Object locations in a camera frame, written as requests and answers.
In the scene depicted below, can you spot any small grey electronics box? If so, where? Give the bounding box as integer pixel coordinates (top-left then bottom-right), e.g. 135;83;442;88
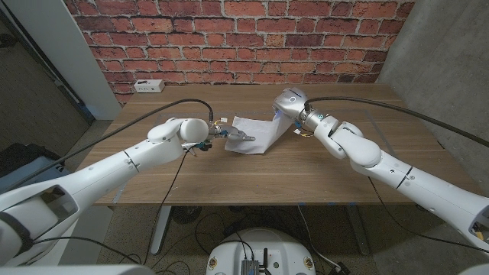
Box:
241;259;260;275

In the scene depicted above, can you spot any red brick print backdrop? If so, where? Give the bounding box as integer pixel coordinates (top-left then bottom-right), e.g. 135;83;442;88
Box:
63;0;417;106

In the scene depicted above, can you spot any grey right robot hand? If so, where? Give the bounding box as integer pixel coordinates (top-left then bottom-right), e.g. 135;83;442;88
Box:
272;86;324;133

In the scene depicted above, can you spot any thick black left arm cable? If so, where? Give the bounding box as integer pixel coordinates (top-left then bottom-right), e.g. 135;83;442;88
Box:
0;98;215;195

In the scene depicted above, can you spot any white power strip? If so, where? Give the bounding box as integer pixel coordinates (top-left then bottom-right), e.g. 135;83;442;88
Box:
133;79;166;94

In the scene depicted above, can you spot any white floor cable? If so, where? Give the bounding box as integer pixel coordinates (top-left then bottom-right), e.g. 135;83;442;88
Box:
296;205;342;269

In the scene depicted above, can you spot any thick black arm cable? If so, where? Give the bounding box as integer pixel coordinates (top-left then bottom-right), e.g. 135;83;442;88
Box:
304;95;489;148
0;98;215;195

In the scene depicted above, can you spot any blue storage bin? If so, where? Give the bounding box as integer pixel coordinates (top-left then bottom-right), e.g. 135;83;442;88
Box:
0;155;73;192

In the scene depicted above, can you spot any black bag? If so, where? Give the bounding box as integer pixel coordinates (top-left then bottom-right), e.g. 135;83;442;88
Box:
0;143;66;177

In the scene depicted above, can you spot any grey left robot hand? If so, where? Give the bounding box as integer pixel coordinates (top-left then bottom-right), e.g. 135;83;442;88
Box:
208;121;256;143

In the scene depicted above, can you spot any black floor fan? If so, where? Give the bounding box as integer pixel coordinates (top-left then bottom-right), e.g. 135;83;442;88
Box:
170;205;202;225

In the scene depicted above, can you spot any white table leg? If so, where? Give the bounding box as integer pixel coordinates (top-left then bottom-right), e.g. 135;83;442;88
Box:
151;205;173;255

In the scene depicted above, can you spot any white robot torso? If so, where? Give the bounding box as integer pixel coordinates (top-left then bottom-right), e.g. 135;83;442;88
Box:
206;228;317;275

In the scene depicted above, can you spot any small toy plane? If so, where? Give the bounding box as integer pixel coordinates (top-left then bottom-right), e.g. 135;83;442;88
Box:
183;139;213;156

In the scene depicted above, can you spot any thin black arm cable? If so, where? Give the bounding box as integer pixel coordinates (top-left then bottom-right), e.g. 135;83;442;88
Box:
368;176;489;254
143;150;184;264

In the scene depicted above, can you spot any white handkerchief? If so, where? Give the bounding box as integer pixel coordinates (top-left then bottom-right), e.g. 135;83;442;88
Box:
224;110;294;156

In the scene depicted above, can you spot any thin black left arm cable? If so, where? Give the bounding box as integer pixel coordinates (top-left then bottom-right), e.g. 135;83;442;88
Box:
143;150;184;264

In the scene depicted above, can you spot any white wall panel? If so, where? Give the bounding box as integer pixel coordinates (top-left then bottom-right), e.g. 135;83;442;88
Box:
3;0;122;121

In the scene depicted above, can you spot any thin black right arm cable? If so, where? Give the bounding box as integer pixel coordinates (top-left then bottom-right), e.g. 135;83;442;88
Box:
368;176;489;254

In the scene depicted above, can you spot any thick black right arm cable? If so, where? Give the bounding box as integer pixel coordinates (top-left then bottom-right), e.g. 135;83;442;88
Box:
304;95;489;148

